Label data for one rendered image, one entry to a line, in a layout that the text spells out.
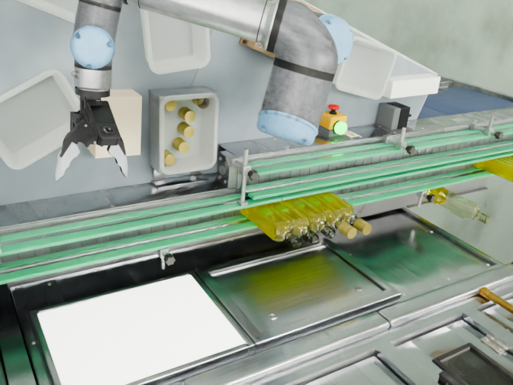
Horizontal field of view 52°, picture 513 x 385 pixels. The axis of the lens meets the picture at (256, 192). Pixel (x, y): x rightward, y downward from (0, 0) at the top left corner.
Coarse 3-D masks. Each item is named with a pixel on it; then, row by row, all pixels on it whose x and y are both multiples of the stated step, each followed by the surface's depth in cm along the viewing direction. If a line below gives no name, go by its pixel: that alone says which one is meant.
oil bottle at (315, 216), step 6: (300, 198) 160; (294, 204) 156; (300, 204) 156; (306, 204) 157; (300, 210) 154; (306, 210) 153; (312, 210) 153; (318, 210) 154; (306, 216) 151; (312, 216) 150; (318, 216) 150; (324, 216) 151; (312, 222) 150; (318, 222) 150; (324, 222) 151; (312, 228) 150
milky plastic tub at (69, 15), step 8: (24, 0) 114; (32, 0) 115; (40, 0) 121; (48, 0) 122; (56, 0) 123; (64, 0) 124; (72, 0) 125; (40, 8) 116; (48, 8) 117; (56, 8) 121; (64, 8) 125; (72, 8) 126; (56, 16) 118; (64, 16) 119; (72, 16) 121
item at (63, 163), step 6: (72, 144) 110; (60, 150) 115; (66, 150) 110; (72, 150) 111; (78, 150) 112; (66, 156) 111; (72, 156) 111; (60, 162) 111; (66, 162) 111; (60, 168) 111; (66, 168) 112; (60, 174) 112
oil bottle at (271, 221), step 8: (248, 208) 156; (256, 208) 152; (264, 208) 153; (272, 208) 153; (248, 216) 157; (256, 216) 152; (264, 216) 149; (272, 216) 148; (280, 216) 148; (256, 224) 153; (264, 224) 149; (272, 224) 146; (280, 224) 145; (288, 224) 145; (264, 232) 150; (272, 232) 146; (280, 232) 144; (280, 240) 145
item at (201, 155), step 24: (168, 96) 138; (192, 96) 142; (216, 96) 145; (168, 120) 148; (216, 120) 148; (168, 144) 151; (192, 144) 156; (216, 144) 151; (168, 168) 148; (192, 168) 151
